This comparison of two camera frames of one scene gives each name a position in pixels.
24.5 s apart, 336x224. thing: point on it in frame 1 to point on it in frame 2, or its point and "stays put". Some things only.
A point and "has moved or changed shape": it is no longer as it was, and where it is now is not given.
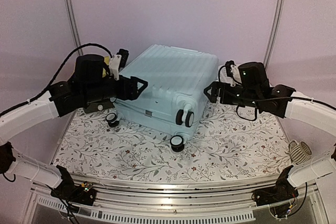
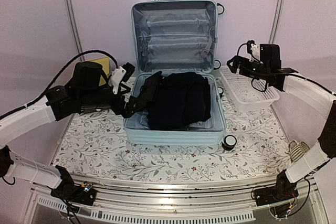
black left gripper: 133,94 to 128,110
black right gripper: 225,98 to 243,68
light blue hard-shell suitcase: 174,99 has moved or changed shape
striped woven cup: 299,153 stays put
